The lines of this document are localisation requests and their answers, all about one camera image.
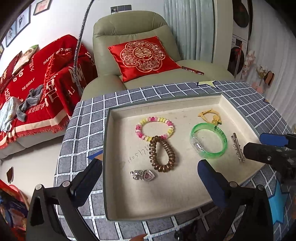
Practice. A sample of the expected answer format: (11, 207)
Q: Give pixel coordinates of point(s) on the small upper picture frame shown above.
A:
(41, 7)

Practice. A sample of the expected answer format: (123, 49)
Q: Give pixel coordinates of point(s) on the white printed pillow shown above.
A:
(25, 58)

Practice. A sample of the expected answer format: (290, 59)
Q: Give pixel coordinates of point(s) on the person's right hand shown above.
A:
(139, 237)

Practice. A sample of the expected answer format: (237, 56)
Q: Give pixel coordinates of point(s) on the grey clothing on sofa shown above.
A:
(33, 99)

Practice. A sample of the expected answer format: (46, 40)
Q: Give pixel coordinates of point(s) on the red pillow on sofa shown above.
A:
(8, 73)

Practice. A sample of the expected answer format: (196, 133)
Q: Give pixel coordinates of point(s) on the white clothing on sofa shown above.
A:
(8, 113)

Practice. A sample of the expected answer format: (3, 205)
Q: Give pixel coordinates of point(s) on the silver hair clip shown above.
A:
(237, 147)

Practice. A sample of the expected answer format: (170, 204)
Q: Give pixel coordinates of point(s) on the green translucent bangle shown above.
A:
(208, 140)

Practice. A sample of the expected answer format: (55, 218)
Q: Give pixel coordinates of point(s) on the red mop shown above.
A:
(238, 54)

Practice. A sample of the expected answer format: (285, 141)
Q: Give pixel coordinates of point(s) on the wall socket panel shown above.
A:
(116, 9)

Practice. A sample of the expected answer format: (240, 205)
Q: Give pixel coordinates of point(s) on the white sheer curtain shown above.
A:
(274, 46)

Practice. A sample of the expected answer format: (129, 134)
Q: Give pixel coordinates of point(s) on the blue star sticker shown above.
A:
(277, 204)

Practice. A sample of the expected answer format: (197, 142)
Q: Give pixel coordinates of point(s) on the green leather armchair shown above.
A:
(135, 25)

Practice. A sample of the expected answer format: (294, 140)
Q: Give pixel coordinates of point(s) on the teal curtain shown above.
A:
(192, 24)

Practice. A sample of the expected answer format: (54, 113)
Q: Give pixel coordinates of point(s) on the upper white washing machine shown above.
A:
(242, 18)

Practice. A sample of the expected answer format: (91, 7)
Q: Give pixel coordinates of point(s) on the white washing machine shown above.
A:
(242, 18)
(231, 65)

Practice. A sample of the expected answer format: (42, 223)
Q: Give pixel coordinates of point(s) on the teal jewelry tray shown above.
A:
(181, 189)

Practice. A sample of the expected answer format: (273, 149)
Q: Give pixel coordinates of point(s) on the yellow star sticker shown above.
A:
(210, 83)

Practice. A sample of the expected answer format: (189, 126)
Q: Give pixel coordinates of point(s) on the large black picture frame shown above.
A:
(21, 22)

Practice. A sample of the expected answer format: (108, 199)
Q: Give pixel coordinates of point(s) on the red covered sofa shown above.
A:
(51, 66)

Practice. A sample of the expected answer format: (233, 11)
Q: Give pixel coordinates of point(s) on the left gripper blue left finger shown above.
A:
(84, 182)

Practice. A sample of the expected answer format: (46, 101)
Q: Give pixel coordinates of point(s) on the pink slippers rack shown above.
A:
(266, 78)

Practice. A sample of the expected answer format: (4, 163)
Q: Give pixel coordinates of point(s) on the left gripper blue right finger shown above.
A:
(215, 183)

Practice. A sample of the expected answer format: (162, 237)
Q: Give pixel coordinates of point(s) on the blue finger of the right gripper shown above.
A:
(287, 140)

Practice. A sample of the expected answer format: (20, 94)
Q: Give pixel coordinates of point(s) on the lower white washing machine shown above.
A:
(231, 65)

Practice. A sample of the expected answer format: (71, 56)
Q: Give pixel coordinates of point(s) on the red embroidered cushion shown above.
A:
(142, 57)

